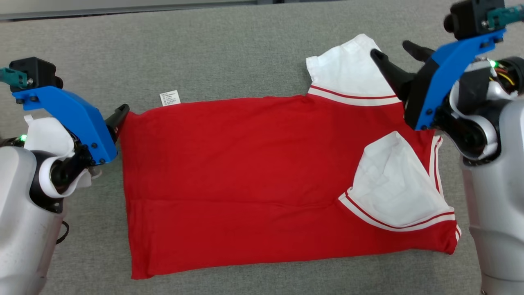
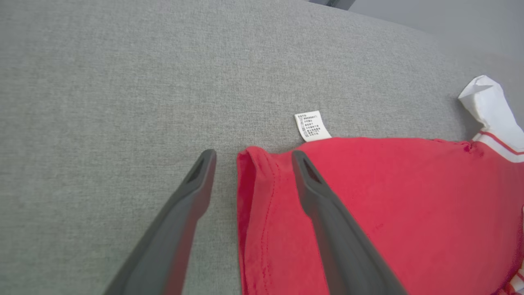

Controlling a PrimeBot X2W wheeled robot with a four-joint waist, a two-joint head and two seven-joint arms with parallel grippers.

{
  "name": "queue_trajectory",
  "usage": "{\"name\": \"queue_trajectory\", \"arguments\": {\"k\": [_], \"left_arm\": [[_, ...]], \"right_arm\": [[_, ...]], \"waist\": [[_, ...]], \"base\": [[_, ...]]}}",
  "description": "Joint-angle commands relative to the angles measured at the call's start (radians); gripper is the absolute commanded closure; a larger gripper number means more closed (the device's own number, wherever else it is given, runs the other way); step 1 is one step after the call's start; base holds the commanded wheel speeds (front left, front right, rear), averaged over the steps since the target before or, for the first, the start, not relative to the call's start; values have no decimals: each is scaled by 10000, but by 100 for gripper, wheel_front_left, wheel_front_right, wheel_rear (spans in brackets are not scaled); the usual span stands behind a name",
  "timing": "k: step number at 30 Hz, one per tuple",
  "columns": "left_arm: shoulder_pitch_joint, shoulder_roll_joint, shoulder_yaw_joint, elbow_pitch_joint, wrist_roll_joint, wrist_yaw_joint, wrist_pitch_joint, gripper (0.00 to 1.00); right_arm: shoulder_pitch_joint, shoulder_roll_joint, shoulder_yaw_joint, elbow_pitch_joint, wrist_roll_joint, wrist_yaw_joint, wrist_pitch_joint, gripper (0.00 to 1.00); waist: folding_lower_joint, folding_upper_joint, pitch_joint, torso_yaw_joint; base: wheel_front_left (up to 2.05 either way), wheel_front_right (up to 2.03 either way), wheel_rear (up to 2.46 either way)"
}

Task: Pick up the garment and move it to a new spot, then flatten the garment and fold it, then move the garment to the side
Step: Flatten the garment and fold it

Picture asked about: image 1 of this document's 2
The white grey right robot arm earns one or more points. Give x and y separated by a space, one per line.
499 205

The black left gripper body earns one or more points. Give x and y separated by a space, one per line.
75 164

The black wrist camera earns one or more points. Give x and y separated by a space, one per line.
470 18
37 73

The teal right camera connector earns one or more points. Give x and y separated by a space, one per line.
505 17

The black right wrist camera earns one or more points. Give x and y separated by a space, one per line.
470 18

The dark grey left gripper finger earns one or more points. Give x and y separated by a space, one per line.
116 121

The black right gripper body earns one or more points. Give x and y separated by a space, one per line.
419 92

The grey partition base rail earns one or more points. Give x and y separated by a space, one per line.
41 15

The teal camera connector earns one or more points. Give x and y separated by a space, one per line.
505 17
8 77

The teal left camera connector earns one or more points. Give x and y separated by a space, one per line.
8 77

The red white printed T-shirt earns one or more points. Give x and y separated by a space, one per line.
245 164

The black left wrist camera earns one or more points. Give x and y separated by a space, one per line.
37 73

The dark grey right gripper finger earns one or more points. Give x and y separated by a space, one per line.
419 51
393 76

